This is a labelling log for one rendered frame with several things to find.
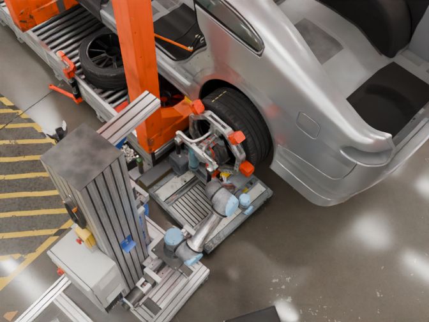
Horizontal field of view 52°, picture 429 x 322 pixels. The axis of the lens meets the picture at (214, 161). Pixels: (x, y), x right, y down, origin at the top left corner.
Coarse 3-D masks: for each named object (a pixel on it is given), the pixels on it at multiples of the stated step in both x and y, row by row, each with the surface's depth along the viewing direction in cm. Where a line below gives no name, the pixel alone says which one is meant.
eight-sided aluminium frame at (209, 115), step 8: (208, 112) 313; (192, 120) 332; (208, 120) 313; (216, 120) 313; (192, 128) 341; (216, 128) 310; (224, 128) 311; (192, 136) 349; (200, 136) 351; (240, 144) 311; (240, 152) 314; (216, 160) 354; (240, 160) 314; (224, 168) 344; (232, 168) 340
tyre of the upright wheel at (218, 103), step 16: (208, 96) 325; (224, 96) 316; (240, 96) 315; (224, 112) 307; (240, 112) 309; (256, 112) 312; (240, 128) 305; (256, 128) 310; (256, 144) 312; (272, 144) 326; (256, 160) 322
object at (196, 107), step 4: (196, 100) 320; (200, 100) 318; (192, 104) 316; (196, 104) 317; (200, 104) 319; (192, 108) 319; (196, 108) 317; (200, 108) 319; (204, 108) 321; (196, 112) 318; (200, 112) 319
